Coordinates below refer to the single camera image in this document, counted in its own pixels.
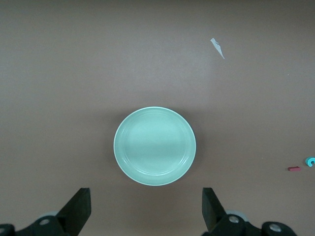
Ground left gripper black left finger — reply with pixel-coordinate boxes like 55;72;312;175
0;187;92;236

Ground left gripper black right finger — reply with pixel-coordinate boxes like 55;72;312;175
201;187;296;236

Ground green plate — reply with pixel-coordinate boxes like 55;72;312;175
113;106;197;186

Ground white tape scrap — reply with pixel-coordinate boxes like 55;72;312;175
210;37;225;59

